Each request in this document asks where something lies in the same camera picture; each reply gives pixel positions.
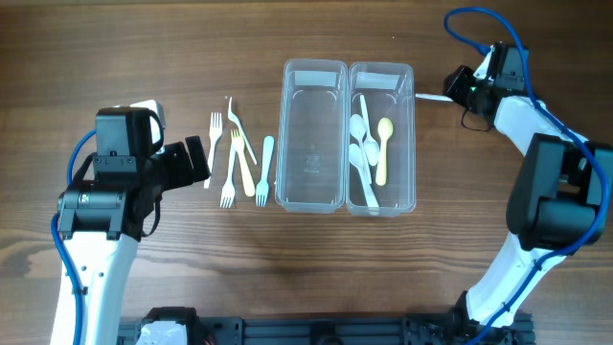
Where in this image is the light blue plastic fork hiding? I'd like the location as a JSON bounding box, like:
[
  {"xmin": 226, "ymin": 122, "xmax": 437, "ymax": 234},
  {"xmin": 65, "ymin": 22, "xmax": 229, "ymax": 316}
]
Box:
[{"xmin": 256, "ymin": 136, "xmax": 275, "ymax": 207}]

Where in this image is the white plastic fork straight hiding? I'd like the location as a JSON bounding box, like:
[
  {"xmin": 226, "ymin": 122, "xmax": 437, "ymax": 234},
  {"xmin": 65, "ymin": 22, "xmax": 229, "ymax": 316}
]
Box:
[{"xmin": 203, "ymin": 112, "xmax": 223, "ymax": 189}]

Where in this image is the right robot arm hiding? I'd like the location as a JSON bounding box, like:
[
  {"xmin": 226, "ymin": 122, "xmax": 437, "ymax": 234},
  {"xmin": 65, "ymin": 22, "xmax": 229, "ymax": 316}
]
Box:
[{"xmin": 443, "ymin": 42, "xmax": 602, "ymax": 328}]

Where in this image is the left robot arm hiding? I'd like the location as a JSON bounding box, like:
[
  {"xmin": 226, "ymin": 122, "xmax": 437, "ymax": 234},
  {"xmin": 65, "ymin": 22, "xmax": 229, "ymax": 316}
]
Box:
[{"xmin": 51, "ymin": 100, "xmax": 211, "ymax": 344}]

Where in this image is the clear container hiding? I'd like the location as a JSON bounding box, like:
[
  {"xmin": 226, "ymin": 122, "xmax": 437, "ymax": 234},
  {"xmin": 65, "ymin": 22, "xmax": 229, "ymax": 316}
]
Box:
[
  {"xmin": 346, "ymin": 61, "xmax": 417, "ymax": 217},
  {"xmin": 275, "ymin": 58, "xmax": 348, "ymax": 214}
]

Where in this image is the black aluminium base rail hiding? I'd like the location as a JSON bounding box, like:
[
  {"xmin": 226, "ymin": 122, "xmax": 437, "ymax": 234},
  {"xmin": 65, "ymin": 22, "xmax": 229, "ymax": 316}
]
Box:
[{"xmin": 117, "ymin": 306, "xmax": 537, "ymax": 345}]

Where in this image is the white fork tines down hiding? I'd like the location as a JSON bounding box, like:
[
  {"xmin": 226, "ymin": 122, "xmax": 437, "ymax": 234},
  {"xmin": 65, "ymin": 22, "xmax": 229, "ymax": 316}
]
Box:
[{"xmin": 220, "ymin": 147, "xmax": 236, "ymax": 208}]

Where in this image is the clear white curved fork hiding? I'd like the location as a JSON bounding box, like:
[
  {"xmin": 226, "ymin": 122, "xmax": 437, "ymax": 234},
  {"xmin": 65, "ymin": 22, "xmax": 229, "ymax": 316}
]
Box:
[{"xmin": 227, "ymin": 97, "xmax": 258, "ymax": 165}]

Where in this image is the white plastic spoon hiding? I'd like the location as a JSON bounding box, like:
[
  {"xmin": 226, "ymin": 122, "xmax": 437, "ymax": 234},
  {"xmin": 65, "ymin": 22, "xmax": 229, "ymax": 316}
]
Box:
[
  {"xmin": 347, "ymin": 144, "xmax": 380, "ymax": 217},
  {"xmin": 350, "ymin": 114, "xmax": 372, "ymax": 184},
  {"xmin": 415, "ymin": 93, "xmax": 454, "ymax": 103},
  {"xmin": 359, "ymin": 94, "xmax": 379, "ymax": 167}
]

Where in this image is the yellow plastic fork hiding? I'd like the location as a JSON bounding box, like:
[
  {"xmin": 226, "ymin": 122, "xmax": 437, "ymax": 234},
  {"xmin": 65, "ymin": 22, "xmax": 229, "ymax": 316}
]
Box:
[{"xmin": 231, "ymin": 129, "xmax": 256, "ymax": 196}]

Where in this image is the clear container right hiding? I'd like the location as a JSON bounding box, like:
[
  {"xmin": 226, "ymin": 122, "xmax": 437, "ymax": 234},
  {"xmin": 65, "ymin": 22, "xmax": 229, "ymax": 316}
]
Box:
[{"xmin": 346, "ymin": 61, "xmax": 417, "ymax": 217}]

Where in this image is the yellow plastic spoon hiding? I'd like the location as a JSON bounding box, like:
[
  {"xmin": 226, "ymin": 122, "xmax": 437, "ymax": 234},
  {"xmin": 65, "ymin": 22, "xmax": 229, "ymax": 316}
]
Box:
[{"xmin": 375, "ymin": 117, "xmax": 394, "ymax": 186}]

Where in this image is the clear container left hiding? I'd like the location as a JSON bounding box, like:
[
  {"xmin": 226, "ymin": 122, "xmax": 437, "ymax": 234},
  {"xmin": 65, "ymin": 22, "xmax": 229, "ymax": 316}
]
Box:
[{"xmin": 275, "ymin": 58, "xmax": 348, "ymax": 214}]

